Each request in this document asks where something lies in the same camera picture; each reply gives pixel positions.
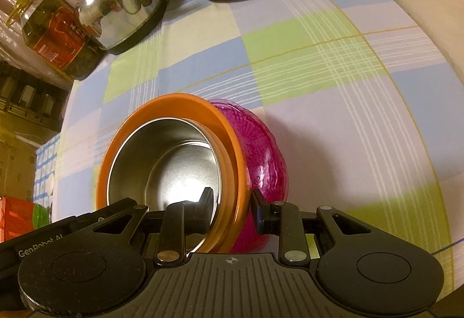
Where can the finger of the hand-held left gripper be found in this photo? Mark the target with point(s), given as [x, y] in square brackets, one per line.
[121, 206]

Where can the green object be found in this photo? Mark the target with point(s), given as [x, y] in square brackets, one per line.
[40, 217]

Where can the small stainless steel bowl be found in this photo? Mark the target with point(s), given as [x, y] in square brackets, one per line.
[159, 158]

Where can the stainless steel kettle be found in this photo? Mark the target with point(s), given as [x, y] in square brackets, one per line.
[116, 9]

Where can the orange red box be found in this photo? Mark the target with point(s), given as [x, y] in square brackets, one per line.
[14, 218]

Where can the orange plastic bowl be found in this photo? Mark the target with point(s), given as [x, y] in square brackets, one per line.
[232, 144]

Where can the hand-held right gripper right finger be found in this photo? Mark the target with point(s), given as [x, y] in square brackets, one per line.
[260, 212]

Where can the cooking oil bottle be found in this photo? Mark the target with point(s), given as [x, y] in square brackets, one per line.
[61, 38]

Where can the large pink glass plate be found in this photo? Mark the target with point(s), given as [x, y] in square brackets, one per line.
[263, 158]

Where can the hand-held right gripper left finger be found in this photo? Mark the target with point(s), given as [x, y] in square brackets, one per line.
[206, 209]

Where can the blue checked cloth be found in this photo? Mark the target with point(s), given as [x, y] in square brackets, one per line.
[45, 162]

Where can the dark storage rack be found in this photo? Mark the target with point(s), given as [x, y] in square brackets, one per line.
[29, 96]

